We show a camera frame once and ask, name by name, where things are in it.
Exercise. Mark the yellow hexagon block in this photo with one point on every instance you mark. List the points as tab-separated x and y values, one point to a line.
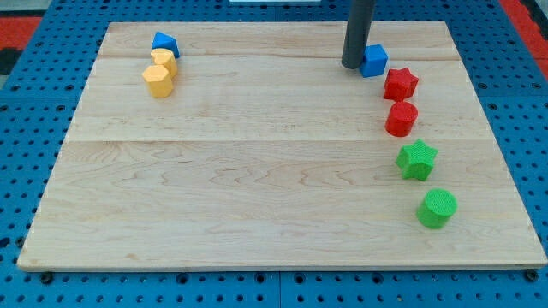
158	81

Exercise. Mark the yellow heart block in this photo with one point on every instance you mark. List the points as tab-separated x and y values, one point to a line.
166	58

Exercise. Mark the light wooden board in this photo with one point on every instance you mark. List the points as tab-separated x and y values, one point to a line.
270	155

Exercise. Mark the red cylinder block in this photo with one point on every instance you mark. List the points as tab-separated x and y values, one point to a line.
401	119

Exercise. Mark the blue cube block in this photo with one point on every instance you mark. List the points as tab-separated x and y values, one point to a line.
374	61

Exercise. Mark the green star block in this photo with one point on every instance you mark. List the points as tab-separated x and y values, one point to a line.
417	160

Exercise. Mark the red star block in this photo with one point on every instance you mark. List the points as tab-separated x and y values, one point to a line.
400	84

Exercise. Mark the blue triangle block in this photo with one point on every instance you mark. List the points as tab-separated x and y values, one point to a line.
165	41

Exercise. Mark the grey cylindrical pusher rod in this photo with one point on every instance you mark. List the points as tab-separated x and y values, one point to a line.
357	32

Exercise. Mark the green cylinder block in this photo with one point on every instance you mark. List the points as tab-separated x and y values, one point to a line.
436	208

